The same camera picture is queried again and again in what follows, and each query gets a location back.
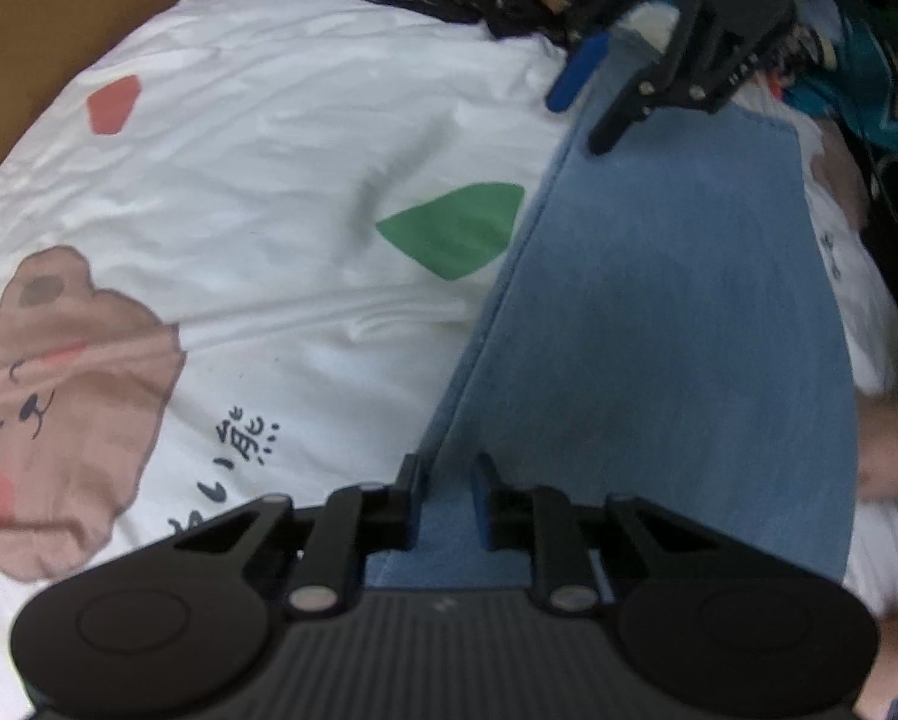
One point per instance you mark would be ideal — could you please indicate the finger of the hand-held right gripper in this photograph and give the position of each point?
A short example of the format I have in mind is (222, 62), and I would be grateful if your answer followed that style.
(621, 116)
(572, 79)

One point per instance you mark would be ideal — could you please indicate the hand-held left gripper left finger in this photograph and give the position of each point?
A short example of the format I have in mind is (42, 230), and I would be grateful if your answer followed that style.
(413, 510)

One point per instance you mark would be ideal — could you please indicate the teal cloth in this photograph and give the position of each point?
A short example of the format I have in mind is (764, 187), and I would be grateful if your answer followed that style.
(861, 82)

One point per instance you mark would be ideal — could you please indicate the blue denim pants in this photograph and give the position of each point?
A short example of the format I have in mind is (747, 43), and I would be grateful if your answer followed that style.
(644, 315)

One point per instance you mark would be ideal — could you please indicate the cream bear print bedsheet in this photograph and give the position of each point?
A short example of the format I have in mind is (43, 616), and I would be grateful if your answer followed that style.
(269, 202)

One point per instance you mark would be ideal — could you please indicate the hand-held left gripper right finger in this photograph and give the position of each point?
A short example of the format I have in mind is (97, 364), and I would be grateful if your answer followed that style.
(482, 510)

